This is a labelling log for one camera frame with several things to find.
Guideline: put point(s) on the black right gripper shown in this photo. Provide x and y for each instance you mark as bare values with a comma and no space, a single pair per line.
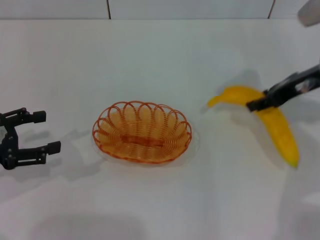
287,90

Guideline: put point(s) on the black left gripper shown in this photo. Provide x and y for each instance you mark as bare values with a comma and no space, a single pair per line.
10,150

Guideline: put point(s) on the yellow banana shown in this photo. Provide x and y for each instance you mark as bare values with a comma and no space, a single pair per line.
280,130

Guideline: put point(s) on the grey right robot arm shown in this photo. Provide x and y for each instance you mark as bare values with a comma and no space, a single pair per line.
310,13

